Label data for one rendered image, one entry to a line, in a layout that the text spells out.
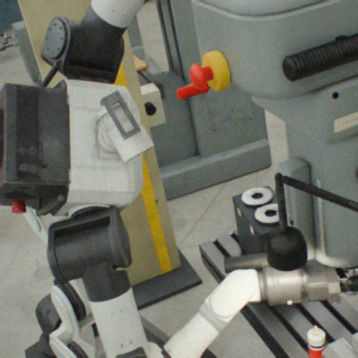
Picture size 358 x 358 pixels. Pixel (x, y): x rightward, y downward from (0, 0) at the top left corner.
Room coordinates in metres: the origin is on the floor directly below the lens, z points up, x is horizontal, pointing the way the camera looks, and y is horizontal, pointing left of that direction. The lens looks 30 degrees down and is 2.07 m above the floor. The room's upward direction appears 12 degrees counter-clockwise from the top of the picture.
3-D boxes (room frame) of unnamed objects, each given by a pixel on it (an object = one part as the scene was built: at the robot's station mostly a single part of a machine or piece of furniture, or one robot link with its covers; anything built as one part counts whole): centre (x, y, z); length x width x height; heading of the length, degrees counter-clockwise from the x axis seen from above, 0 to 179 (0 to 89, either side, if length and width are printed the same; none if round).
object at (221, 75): (0.85, -0.09, 1.76); 0.06 x 0.02 x 0.06; 17
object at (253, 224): (1.35, -0.21, 1.06); 0.22 x 0.12 x 0.20; 9
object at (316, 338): (0.95, -0.23, 1.01); 0.04 x 0.04 x 0.11
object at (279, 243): (0.80, -0.16, 1.44); 0.07 x 0.07 x 0.06
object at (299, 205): (0.88, -0.20, 1.44); 0.04 x 0.04 x 0.21; 17
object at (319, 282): (0.92, -0.22, 1.23); 0.13 x 0.12 x 0.10; 172
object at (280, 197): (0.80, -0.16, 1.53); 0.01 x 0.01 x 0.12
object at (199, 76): (0.84, -0.07, 1.76); 0.04 x 0.03 x 0.04; 17
